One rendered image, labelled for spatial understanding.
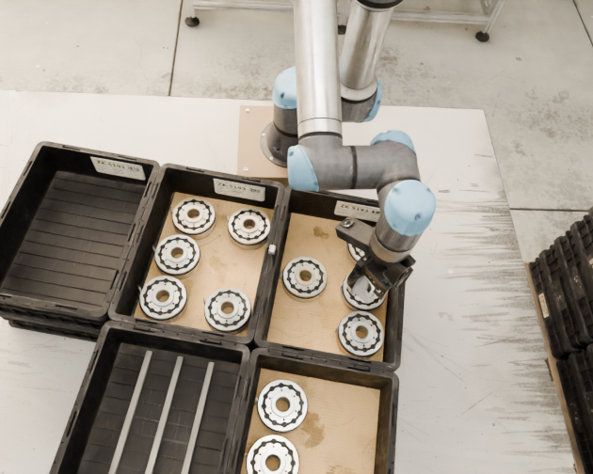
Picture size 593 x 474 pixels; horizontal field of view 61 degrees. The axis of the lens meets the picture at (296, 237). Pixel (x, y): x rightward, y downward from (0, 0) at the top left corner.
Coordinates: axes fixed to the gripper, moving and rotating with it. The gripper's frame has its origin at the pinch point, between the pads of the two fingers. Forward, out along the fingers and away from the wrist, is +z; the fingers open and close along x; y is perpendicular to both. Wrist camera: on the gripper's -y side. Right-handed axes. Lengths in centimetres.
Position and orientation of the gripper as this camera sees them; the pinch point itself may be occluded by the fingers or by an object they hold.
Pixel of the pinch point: (360, 280)
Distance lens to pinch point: 109.0
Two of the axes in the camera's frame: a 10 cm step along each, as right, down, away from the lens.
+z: -0.8, 4.7, 8.8
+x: 7.8, -5.1, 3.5
